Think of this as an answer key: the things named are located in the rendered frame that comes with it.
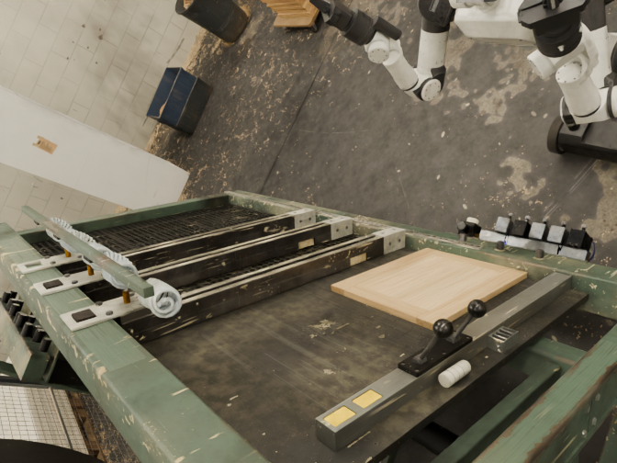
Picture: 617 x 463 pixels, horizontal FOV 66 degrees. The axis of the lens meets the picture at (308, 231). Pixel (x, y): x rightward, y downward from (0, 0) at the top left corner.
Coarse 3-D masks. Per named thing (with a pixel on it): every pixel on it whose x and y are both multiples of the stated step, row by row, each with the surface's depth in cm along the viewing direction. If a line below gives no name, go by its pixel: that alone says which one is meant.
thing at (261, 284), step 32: (320, 256) 153; (352, 256) 162; (224, 288) 130; (256, 288) 137; (288, 288) 145; (64, 320) 107; (96, 320) 106; (128, 320) 113; (160, 320) 119; (192, 320) 125
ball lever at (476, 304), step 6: (474, 300) 96; (480, 300) 95; (468, 306) 96; (474, 306) 95; (480, 306) 94; (486, 306) 95; (468, 312) 96; (474, 312) 95; (480, 312) 94; (486, 312) 95; (468, 318) 97; (462, 324) 99; (462, 330) 100; (450, 336) 101; (456, 336) 101
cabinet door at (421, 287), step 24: (408, 264) 158; (432, 264) 157; (456, 264) 156; (480, 264) 155; (336, 288) 142; (360, 288) 139; (384, 288) 139; (408, 288) 138; (432, 288) 138; (456, 288) 137; (480, 288) 135; (504, 288) 137; (408, 312) 123; (432, 312) 122; (456, 312) 122
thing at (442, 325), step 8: (440, 320) 88; (432, 328) 89; (440, 328) 87; (448, 328) 87; (440, 336) 87; (448, 336) 87; (432, 344) 91; (424, 352) 93; (416, 360) 94; (424, 360) 94
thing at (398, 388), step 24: (528, 288) 129; (552, 288) 128; (504, 312) 116; (528, 312) 120; (480, 336) 105; (456, 360) 100; (384, 384) 89; (408, 384) 89; (432, 384) 95; (336, 408) 83; (360, 408) 83; (384, 408) 85; (336, 432) 77; (360, 432) 82
